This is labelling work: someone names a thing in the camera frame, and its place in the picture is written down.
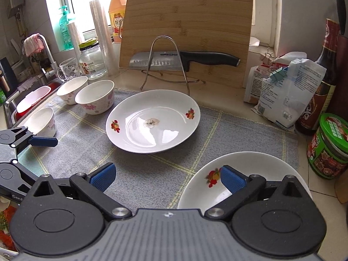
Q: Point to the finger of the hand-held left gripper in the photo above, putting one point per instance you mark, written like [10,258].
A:
[43,142]
[25,174]

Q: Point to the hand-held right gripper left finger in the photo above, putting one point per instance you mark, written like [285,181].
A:
[103,178]

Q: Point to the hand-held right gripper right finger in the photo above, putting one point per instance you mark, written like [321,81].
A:
[231,179]

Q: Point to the white bowl pink floral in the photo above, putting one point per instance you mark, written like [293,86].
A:
[40,121]
[70,89]
[95,98]

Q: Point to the white plate fruit print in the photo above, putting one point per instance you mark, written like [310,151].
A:
[258,168]
[152,125]

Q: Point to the red and white basin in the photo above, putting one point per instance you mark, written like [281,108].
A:
[32,100]

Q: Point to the grey checked cloth mat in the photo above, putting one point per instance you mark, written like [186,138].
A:
[231,136]

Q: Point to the steel sink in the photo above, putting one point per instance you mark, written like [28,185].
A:
[13,98]

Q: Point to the clear glass mug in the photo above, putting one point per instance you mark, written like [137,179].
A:
[69,69]

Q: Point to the steel faucet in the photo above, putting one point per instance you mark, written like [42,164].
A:
[50,57]

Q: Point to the glass jar yellow-green lid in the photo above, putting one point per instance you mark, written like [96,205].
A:
[92,62]

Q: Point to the red and white bag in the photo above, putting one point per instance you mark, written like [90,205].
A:
[254,87]

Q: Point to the pink cloth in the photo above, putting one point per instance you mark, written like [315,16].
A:
[32,45]

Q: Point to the white printed bag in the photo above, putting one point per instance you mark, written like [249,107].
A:
[291,98]

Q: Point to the green lidded sauce jar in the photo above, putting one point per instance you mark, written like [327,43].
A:
[329,146]

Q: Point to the roll of plastic bags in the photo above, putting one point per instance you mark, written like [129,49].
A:
[74,38]

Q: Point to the green dish soap bottle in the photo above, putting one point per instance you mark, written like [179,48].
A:
[65,30]

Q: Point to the green binder clip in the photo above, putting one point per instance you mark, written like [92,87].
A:
[278,74]

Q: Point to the stack of clear plastic cups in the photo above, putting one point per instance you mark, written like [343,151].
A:
[103,38]

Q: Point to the dark soy sauce bottle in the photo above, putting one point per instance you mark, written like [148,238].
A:
[320,98]

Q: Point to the metal binder clip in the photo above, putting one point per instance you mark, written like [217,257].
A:
[267,55]

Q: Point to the yellow cooking wine bottle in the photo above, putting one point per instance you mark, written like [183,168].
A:
[118,13]

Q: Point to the dark red knife block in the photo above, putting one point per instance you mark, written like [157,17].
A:
[343,73]

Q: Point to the bamboo cutting board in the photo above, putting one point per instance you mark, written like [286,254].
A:
[190,19]

